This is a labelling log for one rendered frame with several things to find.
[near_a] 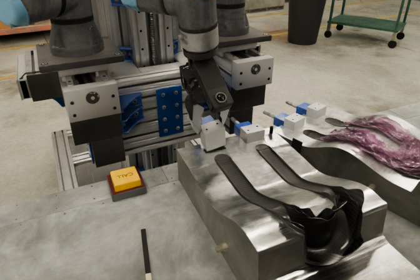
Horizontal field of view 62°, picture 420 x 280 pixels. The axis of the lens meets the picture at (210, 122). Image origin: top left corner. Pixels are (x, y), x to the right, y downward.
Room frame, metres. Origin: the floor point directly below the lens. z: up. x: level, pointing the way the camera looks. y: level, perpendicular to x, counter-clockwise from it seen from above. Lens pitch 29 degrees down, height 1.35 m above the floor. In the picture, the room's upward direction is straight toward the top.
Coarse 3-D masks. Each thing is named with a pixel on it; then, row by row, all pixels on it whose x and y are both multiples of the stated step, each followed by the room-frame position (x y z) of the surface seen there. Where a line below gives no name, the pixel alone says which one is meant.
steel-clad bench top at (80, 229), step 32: (64, 192) 0.65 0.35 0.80; (96, 192) 0.65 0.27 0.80; (160, 192) 0.65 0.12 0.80; (0, 224) 0.55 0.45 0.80; (32, 224) 0.55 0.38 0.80; (64, 224) 0.55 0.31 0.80; (96, 224) 0.55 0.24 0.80; (128, 224) 0.55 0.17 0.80; (160, 224) 0.55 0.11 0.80; (192, 224) 0.55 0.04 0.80; (384, 224) 0.55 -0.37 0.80; (0, 256) 0.46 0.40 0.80; (32, 256) 0.46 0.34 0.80; (64, 256) 0.46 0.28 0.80; (96, 256) 0.46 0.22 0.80; (128, 256) 0.46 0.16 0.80; (160, 256) 0.46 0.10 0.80; (192, 256) 0.46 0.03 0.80; (416, 256) 0.46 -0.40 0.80
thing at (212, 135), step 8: (208, 120) 0.74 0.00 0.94; (216, 120) 0.72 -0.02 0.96; (208, 128) 0.70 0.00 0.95; (216, 128) 0.69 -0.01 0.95; (224, 128) 0.70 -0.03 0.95; (208, 136) 0.68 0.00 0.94; (216, 136) 0.69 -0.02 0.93; (224, 136) 0.70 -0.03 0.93; (208, 144) 0.68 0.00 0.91; (216, 144) 0.69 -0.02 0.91; (224, 144) 0.70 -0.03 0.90
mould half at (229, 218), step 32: (192, 160) 0.65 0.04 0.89; (256, 160) 0.66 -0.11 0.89; (288, 160) 0.66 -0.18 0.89; (192, 192) 0.61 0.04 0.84; (224, 192) 0.55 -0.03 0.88; (288, 192) 0.53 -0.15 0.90; (224, 224) 0.46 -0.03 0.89; (256, 224) 0.41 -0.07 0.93; (224, 256) 0.46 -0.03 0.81; (256, 256) 0.36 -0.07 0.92; (288, 256) 0.38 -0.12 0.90; (352, 256) 0.41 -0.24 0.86; (384, 256) 0.41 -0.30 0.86
